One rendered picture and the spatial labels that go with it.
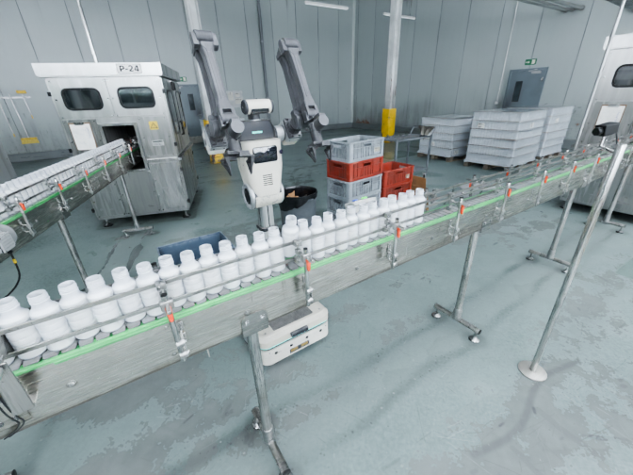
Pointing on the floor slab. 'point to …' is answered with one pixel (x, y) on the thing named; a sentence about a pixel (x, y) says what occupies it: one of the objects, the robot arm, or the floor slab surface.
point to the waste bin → (306, 207)
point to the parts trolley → (409, 148)
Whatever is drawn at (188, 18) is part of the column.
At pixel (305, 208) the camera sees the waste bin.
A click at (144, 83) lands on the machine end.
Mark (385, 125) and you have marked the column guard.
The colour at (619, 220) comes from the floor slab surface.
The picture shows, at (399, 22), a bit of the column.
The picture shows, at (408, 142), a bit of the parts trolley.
